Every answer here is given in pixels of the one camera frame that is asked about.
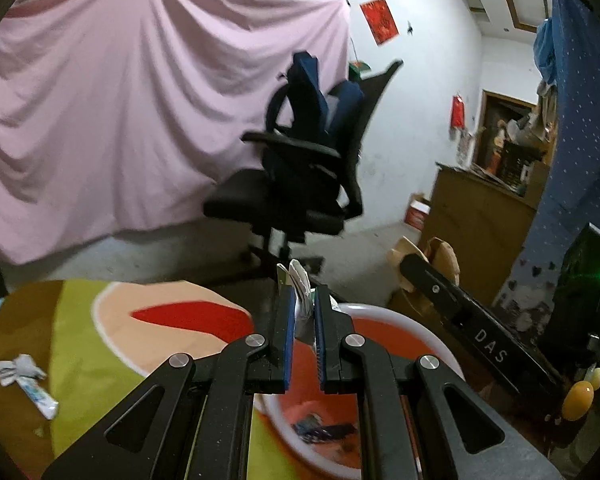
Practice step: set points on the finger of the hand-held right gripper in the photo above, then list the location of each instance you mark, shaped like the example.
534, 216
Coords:
432, 287

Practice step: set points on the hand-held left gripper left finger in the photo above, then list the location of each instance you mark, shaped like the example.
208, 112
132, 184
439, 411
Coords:
287, 335

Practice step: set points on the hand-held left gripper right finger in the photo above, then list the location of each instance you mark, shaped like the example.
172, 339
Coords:
322, 335

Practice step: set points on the tan paper bag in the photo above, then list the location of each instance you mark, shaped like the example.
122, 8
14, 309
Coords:
445, 257

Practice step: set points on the green and white packet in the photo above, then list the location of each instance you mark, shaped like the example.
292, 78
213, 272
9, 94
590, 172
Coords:
302, 290

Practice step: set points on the red basin with white rim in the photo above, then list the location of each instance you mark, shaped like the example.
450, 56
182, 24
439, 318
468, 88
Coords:
380, 330

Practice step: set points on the dark wrapper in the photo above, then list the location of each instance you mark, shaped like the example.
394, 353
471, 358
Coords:
325, 429

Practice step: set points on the wooden cabinet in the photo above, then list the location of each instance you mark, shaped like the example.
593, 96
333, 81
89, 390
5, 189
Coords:
480, 230

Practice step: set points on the red cardboard box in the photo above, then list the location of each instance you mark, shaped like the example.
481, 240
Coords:
417, 212

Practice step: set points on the yellow rounded object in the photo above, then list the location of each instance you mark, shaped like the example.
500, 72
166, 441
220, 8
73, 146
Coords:
577, 400

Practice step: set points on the black office chair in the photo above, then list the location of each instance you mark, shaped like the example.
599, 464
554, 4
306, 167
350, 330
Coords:
290, 200

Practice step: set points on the small red hanging ornament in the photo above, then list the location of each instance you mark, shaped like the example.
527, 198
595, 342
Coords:
458, 110

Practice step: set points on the colourful printed blanket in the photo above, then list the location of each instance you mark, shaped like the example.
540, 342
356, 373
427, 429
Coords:
105, 340

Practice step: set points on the blue dotted curtain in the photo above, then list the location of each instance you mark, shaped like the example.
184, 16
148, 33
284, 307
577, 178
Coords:
585, 110

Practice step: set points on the white tube wrapper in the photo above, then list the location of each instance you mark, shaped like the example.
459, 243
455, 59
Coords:
39, 400

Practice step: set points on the light blue hanging garment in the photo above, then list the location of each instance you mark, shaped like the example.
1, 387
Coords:
544, 50

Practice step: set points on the white striped crumpled wrapper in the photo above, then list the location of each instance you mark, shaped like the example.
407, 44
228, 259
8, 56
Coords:
15, 367

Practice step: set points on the pink cloth backdrop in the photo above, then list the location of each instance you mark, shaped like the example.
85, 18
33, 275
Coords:
130, 110

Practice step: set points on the wooden door frame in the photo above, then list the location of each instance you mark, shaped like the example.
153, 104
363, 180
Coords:
510, 135

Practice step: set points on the small green wall item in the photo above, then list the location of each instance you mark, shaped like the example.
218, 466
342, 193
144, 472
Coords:
361, 67

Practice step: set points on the red wall poster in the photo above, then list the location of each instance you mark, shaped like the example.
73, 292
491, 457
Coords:
379, 20

